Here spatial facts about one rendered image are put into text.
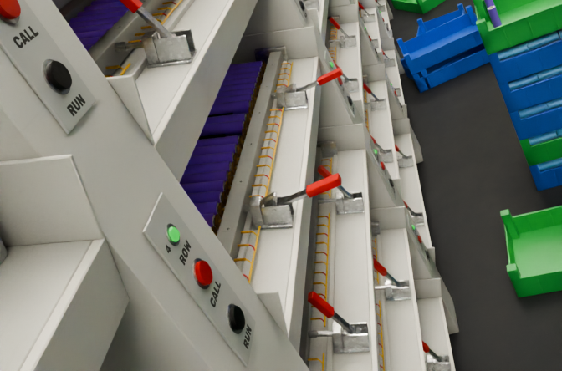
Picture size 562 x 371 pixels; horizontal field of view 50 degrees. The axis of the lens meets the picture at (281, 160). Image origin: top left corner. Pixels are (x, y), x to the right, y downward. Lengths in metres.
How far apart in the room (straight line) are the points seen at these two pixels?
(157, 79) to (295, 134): 0.30
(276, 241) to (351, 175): 0.44
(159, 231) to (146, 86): 0.17
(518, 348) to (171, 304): 1.03
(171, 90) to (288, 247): 0.19
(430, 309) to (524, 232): 0.37
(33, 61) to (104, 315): 0.13
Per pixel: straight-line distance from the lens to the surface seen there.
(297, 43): 1.00
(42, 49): 0.35
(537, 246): 1.50
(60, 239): 0.34
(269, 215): 0.60
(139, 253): 0.35
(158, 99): 0.47
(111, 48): 0.55
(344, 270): 0.82
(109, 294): 0.33
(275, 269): 0.56
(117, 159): 0.36
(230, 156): 0.71
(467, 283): 1.47
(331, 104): 1.04
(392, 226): 1.18
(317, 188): 0.59
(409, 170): 1.69
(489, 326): 1.37
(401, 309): 1.02
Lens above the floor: 1.00
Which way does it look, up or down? 25 degrees down
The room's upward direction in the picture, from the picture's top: 31 degrees counter-clockwise
